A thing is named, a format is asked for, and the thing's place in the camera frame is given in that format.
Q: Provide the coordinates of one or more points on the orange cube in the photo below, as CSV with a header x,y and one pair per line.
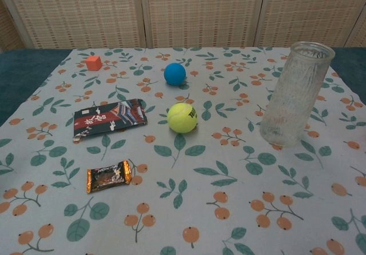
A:
x,y
93,63

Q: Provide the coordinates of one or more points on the dark printed snack packet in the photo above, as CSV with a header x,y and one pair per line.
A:
x,y
110,119

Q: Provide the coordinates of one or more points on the blue ball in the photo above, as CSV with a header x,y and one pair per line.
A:
x,y
174,73

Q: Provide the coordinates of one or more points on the brown orange candy wrapper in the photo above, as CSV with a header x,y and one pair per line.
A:
x,y
108,176

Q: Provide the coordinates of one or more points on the transparent glass vase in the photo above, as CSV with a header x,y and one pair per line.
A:
x,y
297,95

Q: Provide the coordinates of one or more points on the leaf and berry print tablecloth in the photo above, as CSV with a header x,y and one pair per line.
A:
x,y
200,166

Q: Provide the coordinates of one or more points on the yellow tennis ball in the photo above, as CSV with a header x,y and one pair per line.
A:
x,y
182,118

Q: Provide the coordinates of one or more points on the woven folding screen panel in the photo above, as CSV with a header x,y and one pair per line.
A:
x,y
11,32
358,36
80,12
311,9
203,12

